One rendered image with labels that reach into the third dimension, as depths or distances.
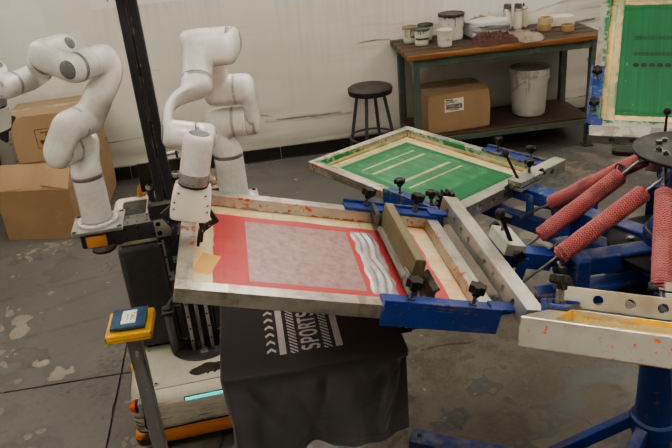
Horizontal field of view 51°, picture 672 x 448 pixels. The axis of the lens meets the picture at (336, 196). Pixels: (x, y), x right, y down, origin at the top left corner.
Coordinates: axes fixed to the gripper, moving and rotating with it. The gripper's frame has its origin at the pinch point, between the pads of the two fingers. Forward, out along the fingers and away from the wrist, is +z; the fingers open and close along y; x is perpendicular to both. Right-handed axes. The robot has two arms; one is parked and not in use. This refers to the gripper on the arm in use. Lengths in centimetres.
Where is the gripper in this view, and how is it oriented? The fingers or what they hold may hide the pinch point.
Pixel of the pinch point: (187, 237)
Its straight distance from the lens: 187.2
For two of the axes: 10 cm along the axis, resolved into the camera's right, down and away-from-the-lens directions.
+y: -9.7, -1.1, -2.1
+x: 1.6, 3.9, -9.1
